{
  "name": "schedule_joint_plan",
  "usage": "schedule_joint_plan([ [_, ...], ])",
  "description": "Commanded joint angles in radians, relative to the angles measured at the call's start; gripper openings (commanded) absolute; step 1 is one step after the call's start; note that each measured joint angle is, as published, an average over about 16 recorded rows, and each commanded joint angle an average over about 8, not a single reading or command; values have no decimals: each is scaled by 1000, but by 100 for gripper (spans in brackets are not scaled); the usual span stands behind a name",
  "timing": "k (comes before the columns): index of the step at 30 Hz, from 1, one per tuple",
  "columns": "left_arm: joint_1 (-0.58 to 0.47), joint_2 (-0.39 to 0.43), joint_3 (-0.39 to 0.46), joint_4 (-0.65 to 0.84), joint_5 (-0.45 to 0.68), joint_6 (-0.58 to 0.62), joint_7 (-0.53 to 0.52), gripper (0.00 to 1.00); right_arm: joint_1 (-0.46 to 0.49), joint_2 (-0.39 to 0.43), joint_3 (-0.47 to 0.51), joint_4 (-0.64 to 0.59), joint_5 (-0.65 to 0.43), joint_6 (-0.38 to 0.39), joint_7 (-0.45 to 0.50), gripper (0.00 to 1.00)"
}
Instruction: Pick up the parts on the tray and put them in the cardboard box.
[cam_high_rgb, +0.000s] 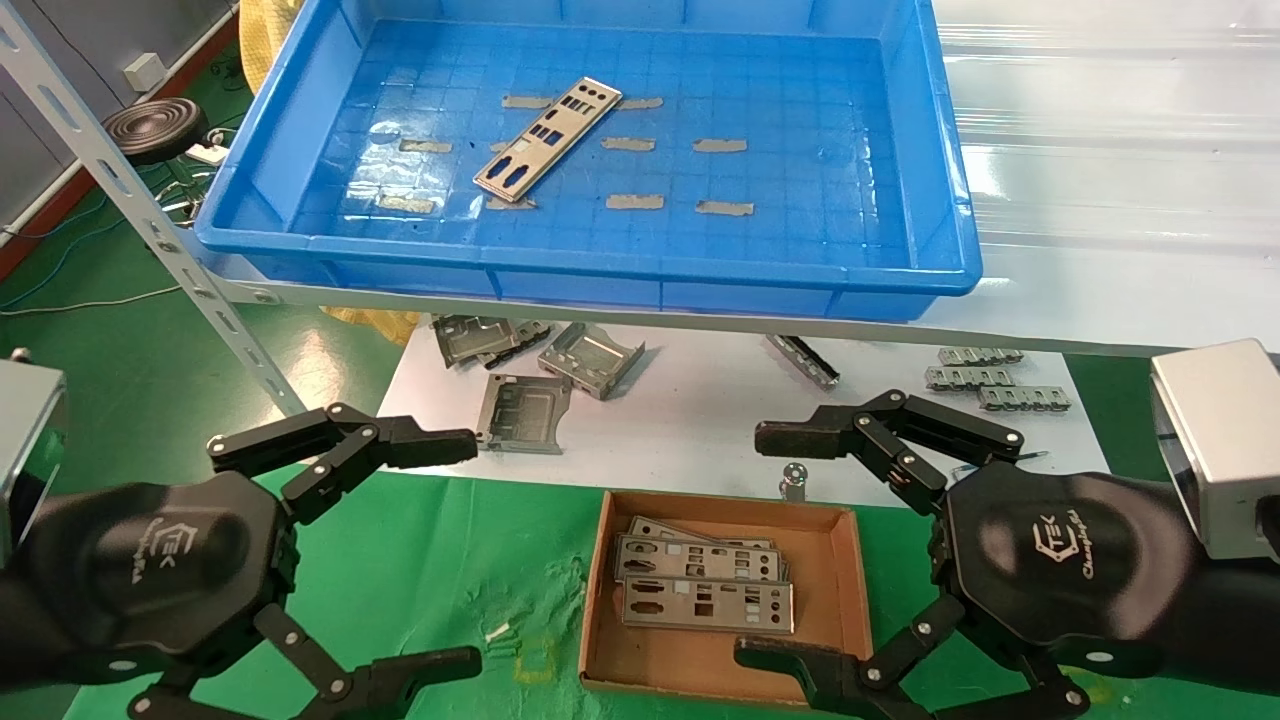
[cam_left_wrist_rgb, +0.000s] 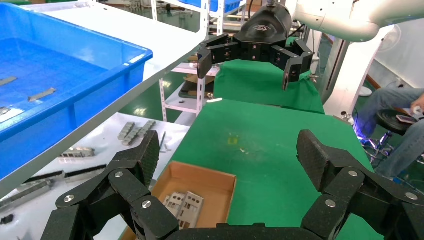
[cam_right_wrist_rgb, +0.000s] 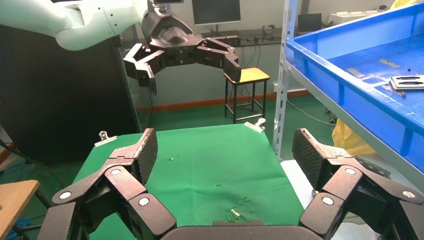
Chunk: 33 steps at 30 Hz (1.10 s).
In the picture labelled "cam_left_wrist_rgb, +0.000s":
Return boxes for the black round stool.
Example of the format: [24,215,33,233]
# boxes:
[359,109,415,165]

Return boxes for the white fan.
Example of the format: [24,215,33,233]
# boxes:
[376,23,403,54]

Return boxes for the shiny slotted metal rail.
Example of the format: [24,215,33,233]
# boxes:
[59,146,97,159]

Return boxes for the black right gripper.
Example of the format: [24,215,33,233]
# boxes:
[196,2,315,91]

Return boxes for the blue plastic tray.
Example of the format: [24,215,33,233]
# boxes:
[0,2,154,181]

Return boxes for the bent grey metal bracket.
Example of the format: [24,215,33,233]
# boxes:
[0,178,54,213]

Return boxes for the smartphone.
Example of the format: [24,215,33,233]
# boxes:
[395,114,419,125]

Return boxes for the silver perforated metal plate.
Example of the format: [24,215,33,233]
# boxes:
[177,191,205,230]
[163,192,186,219]

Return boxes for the white robot torso column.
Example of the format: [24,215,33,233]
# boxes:
[322,24,397,117]

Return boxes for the large green table cloth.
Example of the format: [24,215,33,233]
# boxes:
[120,98,385,240]

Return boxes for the person's bare hand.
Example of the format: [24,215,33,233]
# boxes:
[411,94,424,115]

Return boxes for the blue storage bin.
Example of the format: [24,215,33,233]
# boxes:
[180,0,244,14]

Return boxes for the person's blue jeans legs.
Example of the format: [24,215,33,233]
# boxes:
[356,86,424,180]

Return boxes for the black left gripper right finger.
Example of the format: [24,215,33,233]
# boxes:
[296,129,424,240]

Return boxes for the small green table cloth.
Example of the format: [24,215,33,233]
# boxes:
[213,36,326,115]

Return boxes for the white lower shelf board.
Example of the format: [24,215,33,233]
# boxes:
[0,112,191,240]

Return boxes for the shallow cardboard box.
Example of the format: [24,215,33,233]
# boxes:
[120,161,238,240]

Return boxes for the thin metal rod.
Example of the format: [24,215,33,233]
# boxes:
[158,131,167,154]

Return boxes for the toothed metal comb strip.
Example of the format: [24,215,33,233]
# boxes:
[117,121,136,141]
[121,127,144,147]
[137,119,157,138]

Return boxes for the white storage rack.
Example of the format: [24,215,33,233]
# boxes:
[150,0,221,124]

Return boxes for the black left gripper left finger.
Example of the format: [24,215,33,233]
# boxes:
[41,130,180,240]

